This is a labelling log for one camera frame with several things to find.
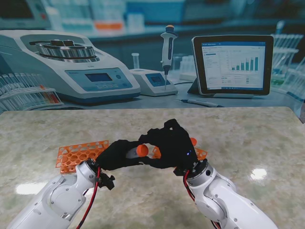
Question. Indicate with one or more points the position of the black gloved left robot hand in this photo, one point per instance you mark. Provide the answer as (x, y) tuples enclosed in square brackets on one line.
[(114, 155)]

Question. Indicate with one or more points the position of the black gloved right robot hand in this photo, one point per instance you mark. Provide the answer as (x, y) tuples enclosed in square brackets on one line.
[(174, 148)]

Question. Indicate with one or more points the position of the clear plastic test tube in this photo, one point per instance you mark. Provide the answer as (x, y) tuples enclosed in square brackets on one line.
[(132, 153)]

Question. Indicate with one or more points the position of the orange tube cap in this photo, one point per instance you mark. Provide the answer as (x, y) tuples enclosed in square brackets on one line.
[(194, 141), (142, 150)]

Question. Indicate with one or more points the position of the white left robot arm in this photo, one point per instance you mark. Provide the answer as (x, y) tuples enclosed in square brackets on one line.
[(47, 200)]

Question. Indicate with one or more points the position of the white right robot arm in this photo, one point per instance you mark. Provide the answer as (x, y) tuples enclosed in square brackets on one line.
[(226, 200)]

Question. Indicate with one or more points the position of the orange test tube rack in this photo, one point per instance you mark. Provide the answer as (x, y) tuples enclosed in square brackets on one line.
[(201, 153), (71, 157)]

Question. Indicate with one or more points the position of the printed laboratory backdrop banner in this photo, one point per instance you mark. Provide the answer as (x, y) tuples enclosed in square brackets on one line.
[(152, 47)]

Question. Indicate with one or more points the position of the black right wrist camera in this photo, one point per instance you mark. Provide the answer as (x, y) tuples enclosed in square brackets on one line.
[(179, 171)]

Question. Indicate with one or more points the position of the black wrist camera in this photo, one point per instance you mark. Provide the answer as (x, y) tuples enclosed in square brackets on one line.
[(179, 171), (106, 180)]

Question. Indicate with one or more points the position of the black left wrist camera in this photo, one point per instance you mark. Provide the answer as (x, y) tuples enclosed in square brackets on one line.
[(106, 180)]

